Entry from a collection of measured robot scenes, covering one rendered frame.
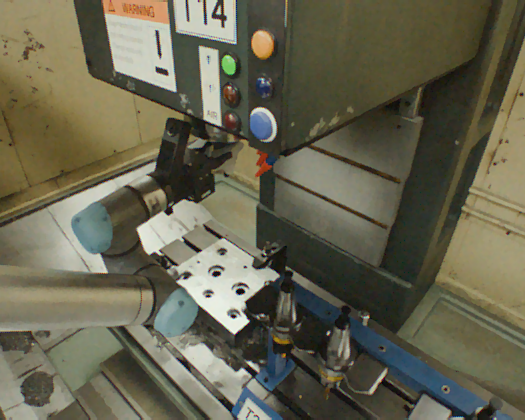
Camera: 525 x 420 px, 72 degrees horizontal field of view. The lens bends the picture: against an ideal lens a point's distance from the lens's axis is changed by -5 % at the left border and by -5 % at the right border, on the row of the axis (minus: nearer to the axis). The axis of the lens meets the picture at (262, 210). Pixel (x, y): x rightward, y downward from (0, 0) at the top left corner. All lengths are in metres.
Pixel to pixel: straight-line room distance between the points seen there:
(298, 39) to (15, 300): 0.40
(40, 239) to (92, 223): 1.12
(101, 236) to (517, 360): 1.47
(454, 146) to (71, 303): 0.90
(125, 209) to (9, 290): 0.24
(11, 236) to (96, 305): 1.26
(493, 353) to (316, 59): 1.42
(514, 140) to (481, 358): 0.78
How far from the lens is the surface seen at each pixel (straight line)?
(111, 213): 0.64
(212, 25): 0.43
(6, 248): 1.74
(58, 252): 1.69
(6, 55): 1.62
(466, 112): 1.02
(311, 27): 0.38
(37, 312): 0.50
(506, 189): 1.45
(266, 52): 0.37
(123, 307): 0.56
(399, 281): 1.32
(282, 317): 0.67
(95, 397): 1.27
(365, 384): 0.65
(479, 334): 1.69
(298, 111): 0.39
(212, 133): 0.71
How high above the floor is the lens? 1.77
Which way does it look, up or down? 36 degrees down
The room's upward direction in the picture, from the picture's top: 1 degrees clockwise
